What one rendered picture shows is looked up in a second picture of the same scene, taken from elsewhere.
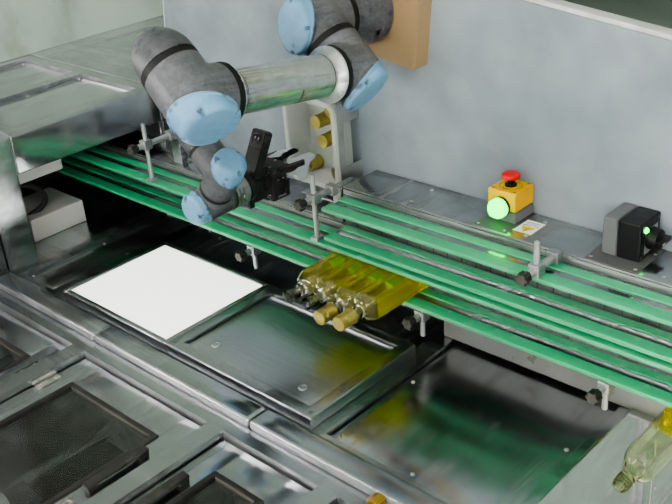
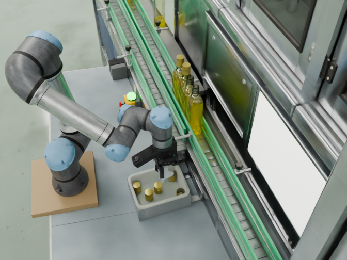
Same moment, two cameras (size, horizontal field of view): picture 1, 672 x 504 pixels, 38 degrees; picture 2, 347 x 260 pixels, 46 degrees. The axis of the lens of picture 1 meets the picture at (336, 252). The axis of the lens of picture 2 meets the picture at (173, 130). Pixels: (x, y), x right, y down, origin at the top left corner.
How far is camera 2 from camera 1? 261 cm
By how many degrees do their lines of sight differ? 81
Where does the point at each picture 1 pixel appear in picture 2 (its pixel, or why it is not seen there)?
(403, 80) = (107, 166)
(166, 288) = (280, 162)
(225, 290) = (257, 148)
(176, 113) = (33, 33)
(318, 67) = not seen: hidden behind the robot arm
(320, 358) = (216, 65)
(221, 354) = (239, 71)
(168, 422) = (251, 11)
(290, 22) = (56, 150)
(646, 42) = not seen: hidden behind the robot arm
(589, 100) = (80, 99)
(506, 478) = not seen: outside the picture
